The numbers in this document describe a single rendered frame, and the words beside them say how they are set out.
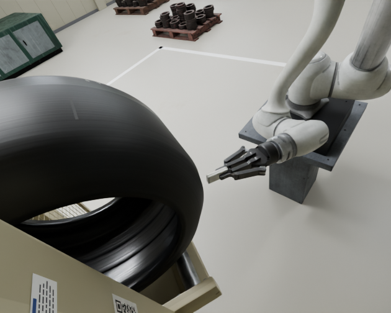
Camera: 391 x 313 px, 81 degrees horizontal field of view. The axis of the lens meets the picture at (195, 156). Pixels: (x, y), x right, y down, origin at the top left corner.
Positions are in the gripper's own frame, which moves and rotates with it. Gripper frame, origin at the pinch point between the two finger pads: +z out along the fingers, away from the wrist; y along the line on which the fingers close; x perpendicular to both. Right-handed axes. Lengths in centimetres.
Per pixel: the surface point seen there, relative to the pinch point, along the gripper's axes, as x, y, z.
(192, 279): 11.1, 19.9, 18.6
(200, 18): 54, -369, -164
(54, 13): 71, -814, 88
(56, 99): -37.8, 4.0, 28.1
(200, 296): 8.6, 24.9, 18.6
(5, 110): -39, 6, 34
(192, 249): 16.4, 10.1, 15.1
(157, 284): 24.4, 11.9, 28.8
